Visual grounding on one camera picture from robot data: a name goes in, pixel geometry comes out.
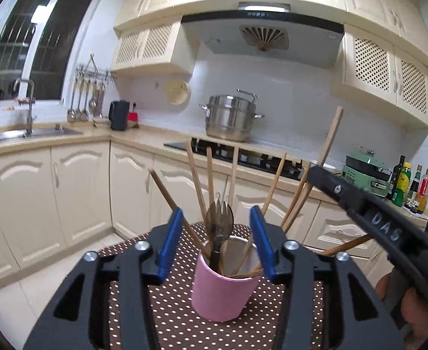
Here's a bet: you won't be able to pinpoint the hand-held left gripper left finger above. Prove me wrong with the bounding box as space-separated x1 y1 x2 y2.
23 206 184 350

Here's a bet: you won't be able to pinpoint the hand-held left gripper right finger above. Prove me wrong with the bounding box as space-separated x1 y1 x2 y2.
249 205 406 350

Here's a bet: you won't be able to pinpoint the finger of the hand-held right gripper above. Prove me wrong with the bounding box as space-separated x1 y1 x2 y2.
306 165 428 302

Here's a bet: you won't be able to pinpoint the dark plastic spork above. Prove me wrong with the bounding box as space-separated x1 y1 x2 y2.
204 198 235 275

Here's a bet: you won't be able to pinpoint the bunch of wooden chopsticks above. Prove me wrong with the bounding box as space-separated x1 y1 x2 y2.
148 139 311 280

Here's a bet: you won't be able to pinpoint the pink cup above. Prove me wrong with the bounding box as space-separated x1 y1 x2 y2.
191 235 264 322

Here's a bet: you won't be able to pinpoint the light wooden chopstick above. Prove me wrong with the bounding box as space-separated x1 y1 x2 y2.
317 106 344 170
320 234 372 256

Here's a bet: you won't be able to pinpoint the person's right hand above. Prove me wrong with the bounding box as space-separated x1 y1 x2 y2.
399 287 428 340

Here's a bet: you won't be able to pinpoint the red sauce bottle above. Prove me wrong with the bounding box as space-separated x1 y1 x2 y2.
416 168 428 215

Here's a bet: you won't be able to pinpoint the dark sauce bottle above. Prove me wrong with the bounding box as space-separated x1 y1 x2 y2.
406 165 423 211

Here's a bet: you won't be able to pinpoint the yellow green bottle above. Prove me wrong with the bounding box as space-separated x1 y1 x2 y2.
392 162 412 207

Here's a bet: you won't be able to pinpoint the green electric grill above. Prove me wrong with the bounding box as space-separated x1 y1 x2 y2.
341 146 395 200

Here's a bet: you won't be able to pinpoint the dark oil bottle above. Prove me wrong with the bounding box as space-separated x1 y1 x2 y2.
387 155 406 201

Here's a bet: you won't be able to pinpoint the brown polka dot tablecloth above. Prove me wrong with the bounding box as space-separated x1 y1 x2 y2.
96 221 328 350

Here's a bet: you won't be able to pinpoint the black gas stove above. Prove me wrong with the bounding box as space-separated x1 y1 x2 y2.
163 137 311 181

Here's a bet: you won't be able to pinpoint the cream lower cabinets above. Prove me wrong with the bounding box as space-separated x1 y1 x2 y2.
0 141 428 297

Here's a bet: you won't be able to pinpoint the stainless steel steamer pot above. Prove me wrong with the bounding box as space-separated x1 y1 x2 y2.
199 88 266 142

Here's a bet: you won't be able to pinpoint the large lattice door cabinet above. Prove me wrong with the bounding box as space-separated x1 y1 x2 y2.
341 23 428 129

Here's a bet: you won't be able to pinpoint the black electric kettle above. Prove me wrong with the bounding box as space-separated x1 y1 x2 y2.
108 100 131 131

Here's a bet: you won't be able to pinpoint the round woven lid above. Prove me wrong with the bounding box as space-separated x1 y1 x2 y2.
163 79 192 106

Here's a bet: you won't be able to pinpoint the hanging metal skimmer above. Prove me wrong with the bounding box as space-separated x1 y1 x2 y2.
88 81 105 116

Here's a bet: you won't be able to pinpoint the stainless steel sink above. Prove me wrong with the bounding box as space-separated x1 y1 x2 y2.
0 125 84 146

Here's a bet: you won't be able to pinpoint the metal faucet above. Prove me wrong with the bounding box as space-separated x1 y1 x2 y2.
13 78 38 137

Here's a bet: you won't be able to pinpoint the small lattice door cabinet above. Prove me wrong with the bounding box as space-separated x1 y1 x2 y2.
109 20 197 78

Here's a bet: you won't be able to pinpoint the range hood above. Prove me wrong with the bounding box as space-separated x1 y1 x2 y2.
181 1 346 68

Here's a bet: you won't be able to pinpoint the dark sliding window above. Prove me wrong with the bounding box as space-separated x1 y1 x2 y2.
0 0 104 103

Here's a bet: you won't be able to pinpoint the wall utensil rack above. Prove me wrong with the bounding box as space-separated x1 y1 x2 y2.
76 53 113 81

